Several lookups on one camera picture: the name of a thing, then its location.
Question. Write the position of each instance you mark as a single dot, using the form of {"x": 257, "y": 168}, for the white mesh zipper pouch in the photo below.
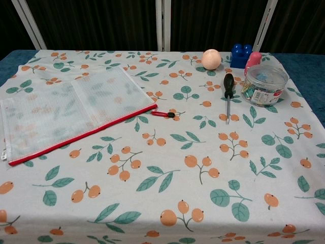
{"x": 76, "y": 109}

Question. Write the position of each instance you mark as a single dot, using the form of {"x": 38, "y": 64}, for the white fruit print tablecloth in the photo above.
{"x": 177, "y": 157}

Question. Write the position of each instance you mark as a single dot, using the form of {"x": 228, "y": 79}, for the peach coloured ball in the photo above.
{"x": 212, "y": 59}

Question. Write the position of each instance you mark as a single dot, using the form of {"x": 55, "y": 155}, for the blue toy building brick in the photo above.
{"x": 238, "y": 59}

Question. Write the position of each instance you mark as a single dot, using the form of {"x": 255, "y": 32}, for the clear jar of binder clips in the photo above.
{"x": 265, "y": 85}

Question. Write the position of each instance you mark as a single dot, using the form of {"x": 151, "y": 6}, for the dark pleated curtain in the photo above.
{"x": 101, "y": 23}

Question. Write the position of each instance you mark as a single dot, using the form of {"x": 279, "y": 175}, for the blue table cover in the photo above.
{"x": 10, "y": 61}

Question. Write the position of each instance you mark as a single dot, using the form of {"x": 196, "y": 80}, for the white upright frame post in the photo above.
{"x": 163, "y": 23}

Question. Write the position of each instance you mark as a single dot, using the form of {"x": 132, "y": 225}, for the white slanted frame post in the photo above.
{"x": 28, "y": 23}
{"x": 266, "y": 20}

